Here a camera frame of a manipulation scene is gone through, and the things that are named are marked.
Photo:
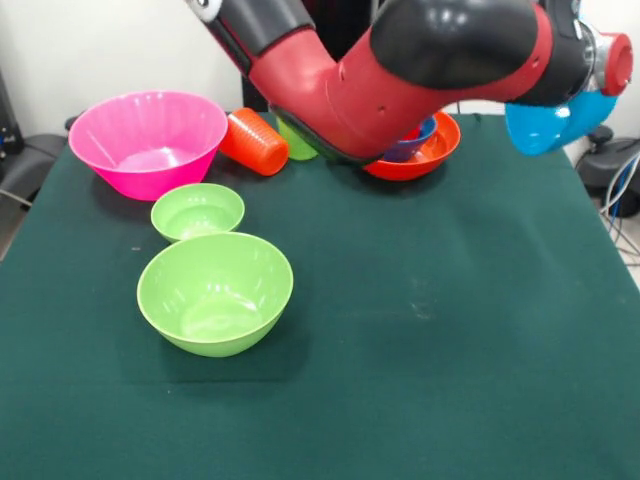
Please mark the dark green table cloth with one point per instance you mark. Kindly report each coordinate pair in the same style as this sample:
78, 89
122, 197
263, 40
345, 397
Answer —
450, 400

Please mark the small dark blue bowl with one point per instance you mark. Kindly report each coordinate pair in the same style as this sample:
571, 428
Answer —
407, 147

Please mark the black chair base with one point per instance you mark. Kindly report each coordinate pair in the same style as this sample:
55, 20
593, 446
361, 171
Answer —
612, 170

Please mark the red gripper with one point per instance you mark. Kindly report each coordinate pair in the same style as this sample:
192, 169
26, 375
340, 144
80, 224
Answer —
617, 65

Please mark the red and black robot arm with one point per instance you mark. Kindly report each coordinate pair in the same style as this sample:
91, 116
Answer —
375, 90

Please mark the orange bowl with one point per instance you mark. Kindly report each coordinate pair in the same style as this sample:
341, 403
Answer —
440, 145

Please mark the small green bowl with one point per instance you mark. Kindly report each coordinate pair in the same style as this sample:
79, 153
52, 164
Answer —
196, 212

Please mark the large green bowl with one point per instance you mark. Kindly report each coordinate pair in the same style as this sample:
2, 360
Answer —
215, 295

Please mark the grey office chair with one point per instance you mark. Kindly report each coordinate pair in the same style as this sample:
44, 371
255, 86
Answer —
30, 160

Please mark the large pink bowl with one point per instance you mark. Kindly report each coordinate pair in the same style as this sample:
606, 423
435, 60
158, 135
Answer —
150, 130

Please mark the orange cup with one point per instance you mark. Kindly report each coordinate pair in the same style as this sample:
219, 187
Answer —
252, 142

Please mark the large light blue bowl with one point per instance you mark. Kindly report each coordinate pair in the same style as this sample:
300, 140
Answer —
535, 130

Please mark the black equipment box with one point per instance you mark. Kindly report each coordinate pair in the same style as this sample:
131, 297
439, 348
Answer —
9, 125

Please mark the green cup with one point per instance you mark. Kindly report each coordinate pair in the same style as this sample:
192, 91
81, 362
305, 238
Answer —
295, 147

